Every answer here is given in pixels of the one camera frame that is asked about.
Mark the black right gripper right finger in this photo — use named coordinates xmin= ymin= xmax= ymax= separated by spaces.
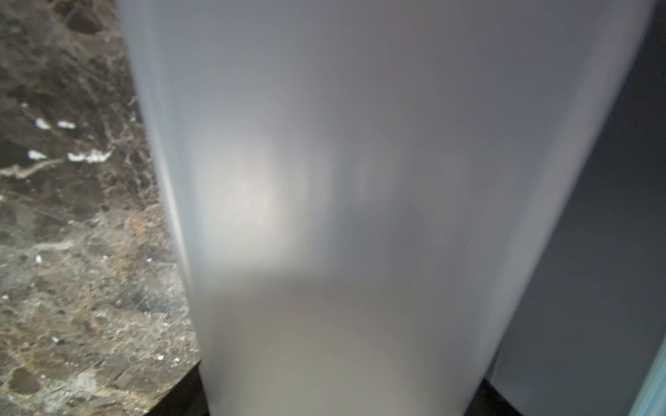
xmin=464 ymin=379 xmax=521 ymax=416

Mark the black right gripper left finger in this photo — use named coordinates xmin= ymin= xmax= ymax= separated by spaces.
xmin=146 ymin=362 xmax=210 ymax=416

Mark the dark grey pencil case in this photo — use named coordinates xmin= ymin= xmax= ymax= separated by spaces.
xmin=490 ymin=2 xmax=665 ymax=415

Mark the teal pencil case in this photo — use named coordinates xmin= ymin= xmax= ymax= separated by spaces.
xmin=628 ymin=340 xmax=666 ymax=416

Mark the clear frosted pencil case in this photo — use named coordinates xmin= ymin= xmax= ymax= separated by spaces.
xmin=118 ymin=1 xmax=655 ymax=415

